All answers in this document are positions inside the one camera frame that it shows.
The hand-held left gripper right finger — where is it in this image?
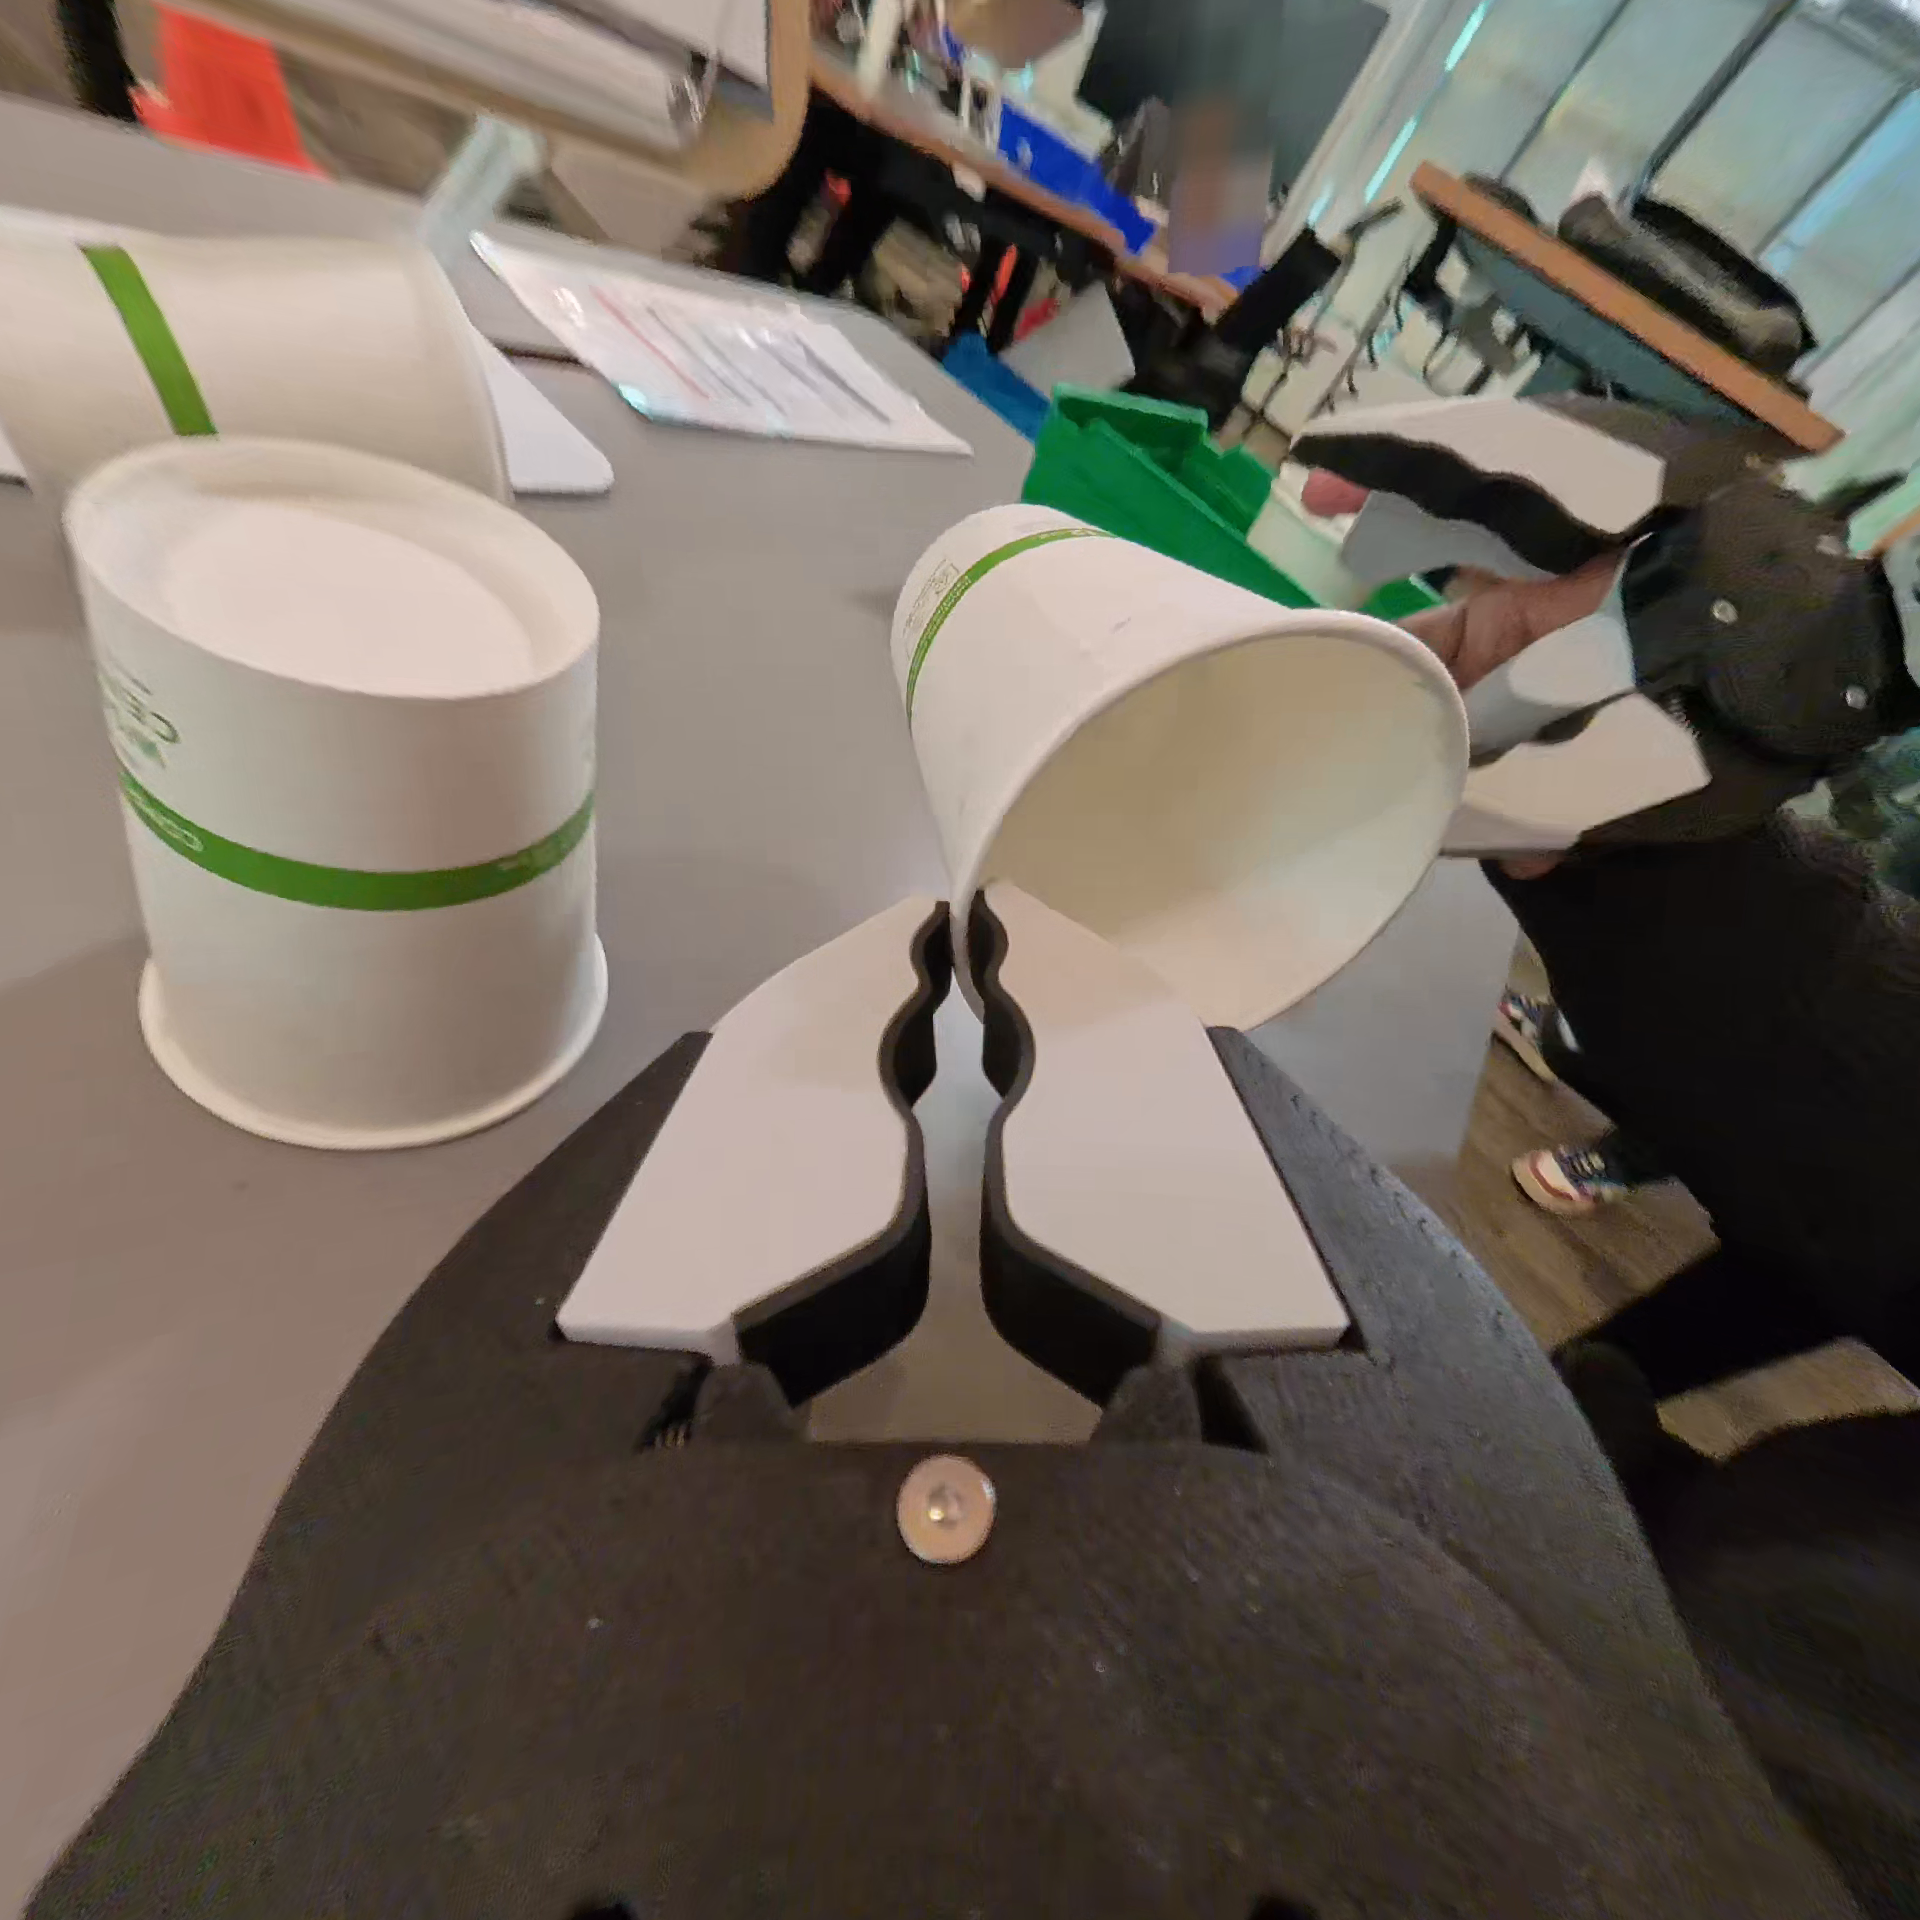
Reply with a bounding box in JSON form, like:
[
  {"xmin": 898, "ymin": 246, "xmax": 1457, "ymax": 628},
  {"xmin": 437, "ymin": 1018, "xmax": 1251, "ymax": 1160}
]
[{"xmin": 968, "ymin": 882, "xmax": 1354, "ymax": 1413}]

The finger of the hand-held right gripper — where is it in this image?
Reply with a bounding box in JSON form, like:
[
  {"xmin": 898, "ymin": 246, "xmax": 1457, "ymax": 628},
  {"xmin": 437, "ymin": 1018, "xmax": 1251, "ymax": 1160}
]
[
  {"xmin": 1288, "ymin": 395, "xmax": 1671, "ymax": 583},
  {"xmin": 1439, "ymin": 695, "xmax": 1714, "ymax": 862}
]

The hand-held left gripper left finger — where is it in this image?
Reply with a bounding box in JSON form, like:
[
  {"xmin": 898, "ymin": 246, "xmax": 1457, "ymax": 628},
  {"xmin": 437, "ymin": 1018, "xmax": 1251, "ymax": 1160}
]
[{"xmin": 556, "ymin": 896, "xmax": 957, "ymax": 1408}]

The white paper cup green band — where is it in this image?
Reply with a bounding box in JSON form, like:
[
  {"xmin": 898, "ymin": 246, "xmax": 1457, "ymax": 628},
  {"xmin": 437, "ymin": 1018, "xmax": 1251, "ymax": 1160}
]
[
  {"xmin": 0, "ymin": 207, "xmax": 515, "ymax": 506},
  {"xmin": 892, "ymin": 503, "xmax": 1469, "ymax": 1035},
  {"xmin": 63, "ymin": 437, "xmax": 611, "ymax": 1151}
]

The person's right hand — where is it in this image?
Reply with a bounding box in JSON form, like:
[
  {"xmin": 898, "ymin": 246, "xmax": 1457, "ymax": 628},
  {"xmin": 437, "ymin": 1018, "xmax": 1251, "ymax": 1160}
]
[{"xmin": 1410, "ymin": 558, "xmax": 1635, "ymax": 707}]

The person's sneaker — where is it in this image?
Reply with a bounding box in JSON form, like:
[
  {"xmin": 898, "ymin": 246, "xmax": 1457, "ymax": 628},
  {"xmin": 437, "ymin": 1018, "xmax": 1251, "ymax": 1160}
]
[
  {"xmin": 1512, "ymin": 1141, "xmax": 1641, "ymax": 1216},
  {"xmin": 1491, "ymin": 988, "xmax": 1576, "ymax": 1085}
]

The person's dark clothing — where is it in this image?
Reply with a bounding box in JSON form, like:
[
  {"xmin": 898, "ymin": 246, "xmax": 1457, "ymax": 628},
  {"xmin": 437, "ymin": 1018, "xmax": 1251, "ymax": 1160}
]
[{"xmin": 1485, "ymin": 810, "xmax": 1920, "ymax": 1920}]

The green plastic bin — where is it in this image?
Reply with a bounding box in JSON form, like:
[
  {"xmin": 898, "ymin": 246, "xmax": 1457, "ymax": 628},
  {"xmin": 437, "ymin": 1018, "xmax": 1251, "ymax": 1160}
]
[{"xmin": 1023, "ymin": 384, "xmax": 1450, "ymax": 621}]

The wooden document stand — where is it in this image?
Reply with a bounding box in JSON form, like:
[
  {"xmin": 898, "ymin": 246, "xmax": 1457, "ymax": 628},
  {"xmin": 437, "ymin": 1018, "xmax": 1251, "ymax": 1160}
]
[{"xmin": 152, "ymin": 0, "xmax": 819, "ymax": 500}]

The laminated paper sheet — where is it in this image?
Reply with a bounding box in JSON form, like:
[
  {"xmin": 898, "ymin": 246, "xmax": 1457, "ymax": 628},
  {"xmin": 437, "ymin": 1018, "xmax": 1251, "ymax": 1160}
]
[{"xmin": 469, "ymin": 229, "xmax": 975, "ymax": 458}]

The orange traffic cone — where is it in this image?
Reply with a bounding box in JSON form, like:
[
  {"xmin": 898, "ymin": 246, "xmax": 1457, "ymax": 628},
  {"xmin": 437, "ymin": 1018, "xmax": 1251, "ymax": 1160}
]
[{"xmin": 136, "ymin": 5, "xmax": 321, "ymax": 175}]

